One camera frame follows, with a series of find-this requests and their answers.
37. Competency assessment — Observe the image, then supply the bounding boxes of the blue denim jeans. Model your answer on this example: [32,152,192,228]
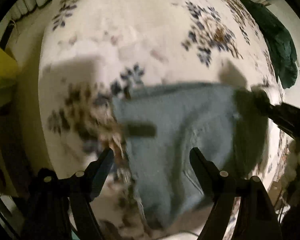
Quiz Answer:
[113,83,268,229]

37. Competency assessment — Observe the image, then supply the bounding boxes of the yellow box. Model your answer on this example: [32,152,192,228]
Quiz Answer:
[0,48,19,89]

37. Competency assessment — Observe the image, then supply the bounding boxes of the dark green blanket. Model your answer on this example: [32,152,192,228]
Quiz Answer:
[240,0,298,89]

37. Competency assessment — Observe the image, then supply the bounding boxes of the floral bed blanket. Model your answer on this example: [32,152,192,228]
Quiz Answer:
[37,0,291,240]

